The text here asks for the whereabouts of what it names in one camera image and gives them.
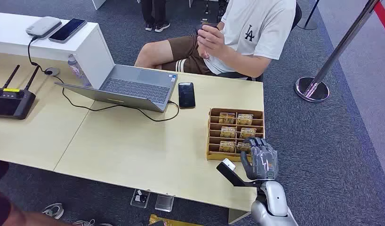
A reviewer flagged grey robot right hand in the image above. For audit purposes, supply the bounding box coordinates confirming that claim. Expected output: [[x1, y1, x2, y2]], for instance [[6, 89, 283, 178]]
[[241, 137, 279, 182]]

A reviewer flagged person's left hand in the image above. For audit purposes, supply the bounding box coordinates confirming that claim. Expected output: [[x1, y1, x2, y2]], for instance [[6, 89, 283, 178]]
[[197, 24, 227, 60]]

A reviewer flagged gold hotel card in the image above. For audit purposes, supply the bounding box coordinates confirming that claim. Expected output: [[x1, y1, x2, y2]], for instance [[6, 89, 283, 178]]
[[218, 113, 236, 124], [219, 141, 236, 153], [236, 142, 252, 154], [240, 128, 257, 139], [237, 113, 254, 126], [220, 126, 237, 138]]

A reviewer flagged phone in person's hands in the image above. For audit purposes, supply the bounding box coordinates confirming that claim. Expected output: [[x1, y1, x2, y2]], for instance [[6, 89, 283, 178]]
[[195, 22, 220, 34]]

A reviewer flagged seated person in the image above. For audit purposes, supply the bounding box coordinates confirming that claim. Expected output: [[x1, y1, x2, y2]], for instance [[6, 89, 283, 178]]
[[134, 0, 297, 79]]

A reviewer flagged wooden card holder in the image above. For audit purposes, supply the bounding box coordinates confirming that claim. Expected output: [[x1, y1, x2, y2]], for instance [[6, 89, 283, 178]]
[[206, 108, 266, 162]]

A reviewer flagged standing person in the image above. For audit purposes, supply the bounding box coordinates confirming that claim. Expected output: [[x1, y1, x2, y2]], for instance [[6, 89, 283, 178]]
[[140, 0, 171, 33]]

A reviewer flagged person beside robot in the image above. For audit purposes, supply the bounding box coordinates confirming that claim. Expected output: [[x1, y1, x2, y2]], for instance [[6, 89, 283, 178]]
[[0, 159, 114, 226]]

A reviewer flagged black smartphone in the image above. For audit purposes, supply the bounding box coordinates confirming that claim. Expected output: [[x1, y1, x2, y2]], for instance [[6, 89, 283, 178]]
[[178, 82, 196, 109]]

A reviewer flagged grey laptop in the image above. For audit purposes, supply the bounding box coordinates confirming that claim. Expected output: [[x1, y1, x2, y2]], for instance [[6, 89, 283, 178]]
[[54, 64, 179, 113]]

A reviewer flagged clear acrylic stand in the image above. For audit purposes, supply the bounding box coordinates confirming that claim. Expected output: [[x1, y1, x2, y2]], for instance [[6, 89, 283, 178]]
[[130, 188, 152, 209], [154, 194, 175, 213]]

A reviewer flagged gold foil package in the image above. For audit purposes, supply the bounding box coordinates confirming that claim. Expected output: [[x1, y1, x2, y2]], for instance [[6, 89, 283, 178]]
[[148, 214, 206, 226]]

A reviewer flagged white desk shelf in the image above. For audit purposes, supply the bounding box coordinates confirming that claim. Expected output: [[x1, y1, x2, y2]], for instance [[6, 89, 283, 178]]
[[0, 12, 115, 90]]

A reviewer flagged clear water bottle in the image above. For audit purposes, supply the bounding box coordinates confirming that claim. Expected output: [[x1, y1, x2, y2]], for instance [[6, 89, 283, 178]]
[[67, 54, 92, 88]]

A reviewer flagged dark smartphone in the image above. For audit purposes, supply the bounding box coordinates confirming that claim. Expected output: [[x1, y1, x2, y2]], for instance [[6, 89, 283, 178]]
[[48, 18, 88, 44]]

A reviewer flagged grey power bank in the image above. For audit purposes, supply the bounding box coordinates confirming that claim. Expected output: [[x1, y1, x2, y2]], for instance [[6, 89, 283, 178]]
[[25, 16, 63, 40]]

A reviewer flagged red barrier belt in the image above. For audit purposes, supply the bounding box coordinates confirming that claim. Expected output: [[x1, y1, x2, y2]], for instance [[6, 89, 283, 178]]
[[373, 1, 385, 32]]

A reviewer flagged black remote controller with antennas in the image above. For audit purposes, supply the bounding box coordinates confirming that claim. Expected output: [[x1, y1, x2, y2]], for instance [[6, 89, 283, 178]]
[[0, 65, 40, 121]]

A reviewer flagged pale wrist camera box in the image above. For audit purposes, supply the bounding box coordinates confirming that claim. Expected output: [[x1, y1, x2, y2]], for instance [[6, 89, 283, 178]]
[[216, 158, 262, 188]]

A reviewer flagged chrome stanchion post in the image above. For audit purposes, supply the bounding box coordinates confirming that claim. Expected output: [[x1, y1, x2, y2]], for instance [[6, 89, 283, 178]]
[[294, 0, 381, 103]]

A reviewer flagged dark stanchion post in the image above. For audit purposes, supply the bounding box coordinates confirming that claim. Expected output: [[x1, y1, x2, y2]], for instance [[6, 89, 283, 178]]
[[297, 0, 321, 31]]

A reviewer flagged black laptop cable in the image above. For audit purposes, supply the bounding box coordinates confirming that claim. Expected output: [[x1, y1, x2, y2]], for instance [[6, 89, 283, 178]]
[[51, 73, 180, 123]]

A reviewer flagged black power bank cable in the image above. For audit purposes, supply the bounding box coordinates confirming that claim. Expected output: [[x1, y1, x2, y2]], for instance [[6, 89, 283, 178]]
[[27, 36, 50, 75]]

